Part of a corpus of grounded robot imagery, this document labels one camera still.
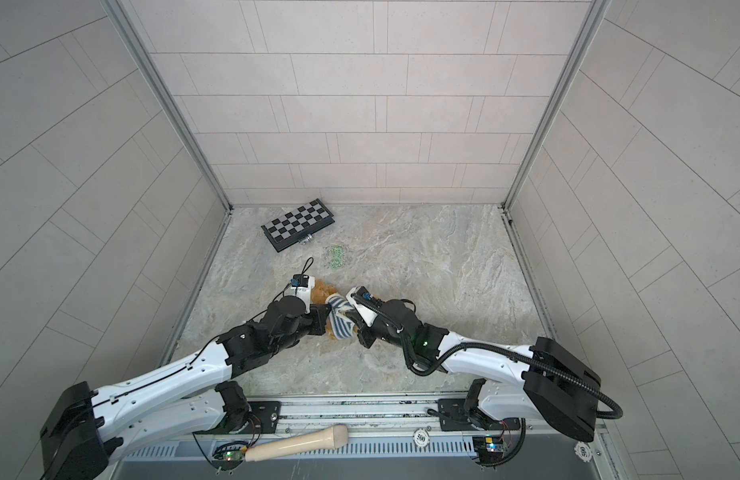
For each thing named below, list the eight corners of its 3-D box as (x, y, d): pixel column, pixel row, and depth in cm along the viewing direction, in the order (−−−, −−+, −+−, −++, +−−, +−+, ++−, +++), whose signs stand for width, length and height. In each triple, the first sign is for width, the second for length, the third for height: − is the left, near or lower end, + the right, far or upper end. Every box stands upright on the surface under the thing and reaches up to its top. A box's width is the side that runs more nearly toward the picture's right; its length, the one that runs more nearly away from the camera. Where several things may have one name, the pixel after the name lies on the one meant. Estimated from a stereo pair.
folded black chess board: (276, 253, 104) (273, 247, 101) (262, 231, 110) (259, 225, 108) (335, 222, 113) (334, 216, 111) (319, 203, 119) (318, 197, 117)
